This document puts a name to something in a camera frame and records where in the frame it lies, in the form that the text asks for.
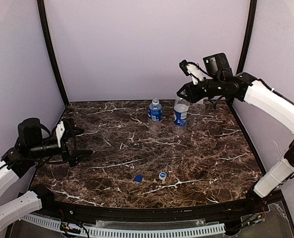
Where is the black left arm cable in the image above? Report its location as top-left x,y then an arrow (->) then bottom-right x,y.
34,121 -> 79,166

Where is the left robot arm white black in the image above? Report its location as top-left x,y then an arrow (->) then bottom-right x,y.
0,118 -> 93,233

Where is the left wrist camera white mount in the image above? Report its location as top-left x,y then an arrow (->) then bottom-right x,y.
56,120 -> 65,148

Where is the small clear bottle white cap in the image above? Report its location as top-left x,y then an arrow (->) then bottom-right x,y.
192,99 -> 206,112

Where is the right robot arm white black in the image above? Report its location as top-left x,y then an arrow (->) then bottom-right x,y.
177,53 -> 294,199

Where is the Pepsi bottle blue label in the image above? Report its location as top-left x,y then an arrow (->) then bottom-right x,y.
173,97 -> 189,134

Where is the black corner post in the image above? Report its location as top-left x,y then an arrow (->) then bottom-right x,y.
236,0 -> 257,74
37,0 -> 69,107

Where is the black left corner post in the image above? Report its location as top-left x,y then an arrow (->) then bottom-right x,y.
37,0 -> 69,107

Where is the white blue bottle cap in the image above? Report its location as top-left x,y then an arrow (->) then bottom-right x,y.
159,172 -> 167,180

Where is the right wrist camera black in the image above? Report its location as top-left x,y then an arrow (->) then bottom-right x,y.
179,59 -> 204,85

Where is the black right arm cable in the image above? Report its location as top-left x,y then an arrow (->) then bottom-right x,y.
257,78 -> 294,112

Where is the grey slotted cable duct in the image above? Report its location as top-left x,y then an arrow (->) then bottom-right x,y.
20,214 -> 226,238

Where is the Pocari Sweat bottle blue label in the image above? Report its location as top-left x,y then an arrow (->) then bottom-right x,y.
148,97 -> 163,134

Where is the black right corner post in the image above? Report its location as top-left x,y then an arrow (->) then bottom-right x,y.
236,0 -> 257,74

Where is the small circuit board with wires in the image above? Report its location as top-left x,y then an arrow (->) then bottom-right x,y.
59,222 -> 81,235

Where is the black table front rail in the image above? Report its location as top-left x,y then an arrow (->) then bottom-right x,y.
37,183 -> 273,224

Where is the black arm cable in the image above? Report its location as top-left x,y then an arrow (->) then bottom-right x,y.
257,78 -> 294,112
34,121 -> 79,166

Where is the blue Pepsi bottle cap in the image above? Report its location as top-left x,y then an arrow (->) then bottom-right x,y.
134,175 -> 143,182

